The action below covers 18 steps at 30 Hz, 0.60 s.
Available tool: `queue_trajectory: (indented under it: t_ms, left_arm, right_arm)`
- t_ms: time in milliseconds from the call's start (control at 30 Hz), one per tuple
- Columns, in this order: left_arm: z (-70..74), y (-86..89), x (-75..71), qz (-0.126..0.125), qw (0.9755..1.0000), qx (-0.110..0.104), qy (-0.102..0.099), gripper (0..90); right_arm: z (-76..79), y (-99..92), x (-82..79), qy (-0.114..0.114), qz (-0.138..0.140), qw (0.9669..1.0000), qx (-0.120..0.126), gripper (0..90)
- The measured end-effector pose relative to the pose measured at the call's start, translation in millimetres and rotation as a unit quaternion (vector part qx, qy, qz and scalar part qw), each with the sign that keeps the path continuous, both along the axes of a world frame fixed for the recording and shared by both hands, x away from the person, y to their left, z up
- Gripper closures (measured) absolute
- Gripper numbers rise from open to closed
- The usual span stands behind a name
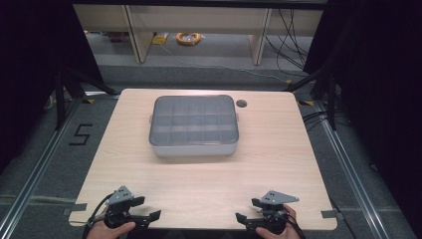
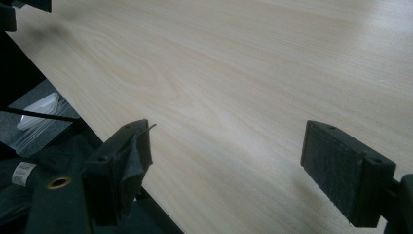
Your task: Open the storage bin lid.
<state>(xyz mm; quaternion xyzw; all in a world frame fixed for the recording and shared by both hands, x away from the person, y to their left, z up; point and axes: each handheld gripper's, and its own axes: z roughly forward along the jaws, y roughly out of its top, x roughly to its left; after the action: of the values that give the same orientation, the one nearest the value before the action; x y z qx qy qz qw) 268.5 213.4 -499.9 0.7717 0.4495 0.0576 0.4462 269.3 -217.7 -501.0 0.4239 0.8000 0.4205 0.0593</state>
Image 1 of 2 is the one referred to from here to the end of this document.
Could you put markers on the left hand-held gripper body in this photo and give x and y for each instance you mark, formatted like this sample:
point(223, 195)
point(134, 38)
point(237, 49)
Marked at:
point(120, 196)

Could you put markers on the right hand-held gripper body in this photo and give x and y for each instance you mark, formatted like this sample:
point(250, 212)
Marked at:
point(274, 197)

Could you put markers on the person's left hand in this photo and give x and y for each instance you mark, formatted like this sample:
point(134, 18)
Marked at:
point(109, 231)

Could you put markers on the person's right hand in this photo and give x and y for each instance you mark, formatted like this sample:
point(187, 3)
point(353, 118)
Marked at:
point(293, 215)

